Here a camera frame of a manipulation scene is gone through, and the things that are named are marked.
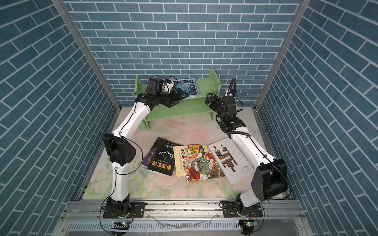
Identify yellow illustrated history book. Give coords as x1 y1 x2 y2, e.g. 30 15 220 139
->
173 144 208 177

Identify metal corner frame post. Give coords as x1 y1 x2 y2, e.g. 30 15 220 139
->
51 0 122 112
254 0 312 111

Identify metal base rail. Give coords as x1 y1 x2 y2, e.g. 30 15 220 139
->
54 200 311 236

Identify red green illustrated book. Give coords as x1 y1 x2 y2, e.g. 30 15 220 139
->
186 152 225 183

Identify purple book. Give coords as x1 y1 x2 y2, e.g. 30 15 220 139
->
142 137 161 167

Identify green shelf rack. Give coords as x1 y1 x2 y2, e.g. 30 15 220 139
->
139 68 221 130

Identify blue galaxy cover book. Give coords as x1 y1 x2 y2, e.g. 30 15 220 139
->
176 78 201 98

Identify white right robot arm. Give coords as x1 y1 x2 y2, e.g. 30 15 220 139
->
205 93 289 215

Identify black book yellow text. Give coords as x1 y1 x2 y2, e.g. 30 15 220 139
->
147 137 180 176

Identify white book brown stripes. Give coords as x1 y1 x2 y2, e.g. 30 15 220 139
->
209 138 255 184

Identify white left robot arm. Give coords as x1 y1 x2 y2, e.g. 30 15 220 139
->
103 78 189 218

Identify metal corner frame post left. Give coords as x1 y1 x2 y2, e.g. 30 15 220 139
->
51 0 122 112

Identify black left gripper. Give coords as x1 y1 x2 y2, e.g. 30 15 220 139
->
156 88 188 108

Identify metal corner frame post right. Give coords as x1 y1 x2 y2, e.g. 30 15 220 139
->
254 0 312 111

